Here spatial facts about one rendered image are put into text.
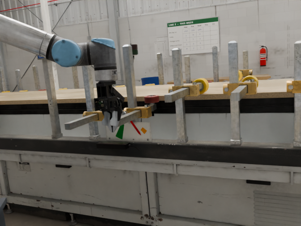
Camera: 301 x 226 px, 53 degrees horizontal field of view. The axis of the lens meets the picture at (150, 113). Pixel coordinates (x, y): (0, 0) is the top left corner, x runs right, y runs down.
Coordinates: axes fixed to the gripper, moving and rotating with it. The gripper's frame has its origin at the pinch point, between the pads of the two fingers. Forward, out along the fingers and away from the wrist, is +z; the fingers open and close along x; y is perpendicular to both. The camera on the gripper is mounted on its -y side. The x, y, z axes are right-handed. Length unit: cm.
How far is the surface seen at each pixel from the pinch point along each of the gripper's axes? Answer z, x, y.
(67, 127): -0.1, -24.8, -0.8
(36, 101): -8, -87, -46
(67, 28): -176, -559, -679
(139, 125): 3.4, 0.0, -24.4
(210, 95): -8, 30, -46
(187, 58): -31, -7, -133
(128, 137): 9.5, -6.9, -24.6
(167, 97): -12.6, 24.8, -0.7
